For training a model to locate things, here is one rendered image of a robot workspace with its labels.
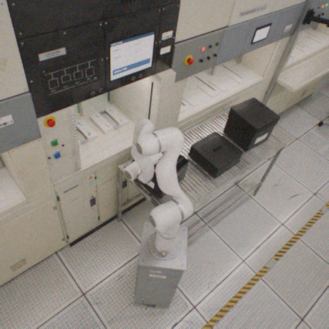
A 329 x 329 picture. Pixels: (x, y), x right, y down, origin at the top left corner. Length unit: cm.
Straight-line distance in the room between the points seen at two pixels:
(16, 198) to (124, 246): 107
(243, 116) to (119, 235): 144
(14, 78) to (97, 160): 86
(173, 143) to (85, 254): 157
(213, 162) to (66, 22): 131
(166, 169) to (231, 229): 165
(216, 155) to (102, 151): 82
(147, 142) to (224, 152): 107
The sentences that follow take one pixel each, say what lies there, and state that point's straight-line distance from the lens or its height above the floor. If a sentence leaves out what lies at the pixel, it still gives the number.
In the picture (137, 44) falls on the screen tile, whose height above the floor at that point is 163.
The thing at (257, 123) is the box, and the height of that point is 101.
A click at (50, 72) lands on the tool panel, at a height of 162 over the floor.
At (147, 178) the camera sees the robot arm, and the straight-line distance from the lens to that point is 174.
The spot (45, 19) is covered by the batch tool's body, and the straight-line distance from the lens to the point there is 144.
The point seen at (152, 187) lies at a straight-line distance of 204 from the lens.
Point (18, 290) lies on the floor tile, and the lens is 270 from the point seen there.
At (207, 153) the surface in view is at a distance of 227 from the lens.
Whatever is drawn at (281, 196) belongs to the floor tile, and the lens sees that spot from 342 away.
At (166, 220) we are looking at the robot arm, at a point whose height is 116.
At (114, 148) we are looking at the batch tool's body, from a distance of 220.
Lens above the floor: 245
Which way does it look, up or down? 48 degrees down
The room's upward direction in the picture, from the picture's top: 10 degrees clockwise
